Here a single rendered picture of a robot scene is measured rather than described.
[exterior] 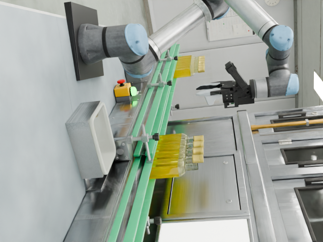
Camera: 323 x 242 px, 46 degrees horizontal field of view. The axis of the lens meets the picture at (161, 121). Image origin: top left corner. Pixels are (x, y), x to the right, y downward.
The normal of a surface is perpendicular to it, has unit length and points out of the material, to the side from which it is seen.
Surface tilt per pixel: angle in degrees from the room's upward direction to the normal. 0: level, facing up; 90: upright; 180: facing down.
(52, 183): 0
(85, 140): 90
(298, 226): 90
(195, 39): 90
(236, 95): 90
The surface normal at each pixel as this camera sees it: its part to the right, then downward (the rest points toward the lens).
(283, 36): -0.20, -0.40
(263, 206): -0.16, -0.90
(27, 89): 0.98, -0.10
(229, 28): -0.11, 0.43
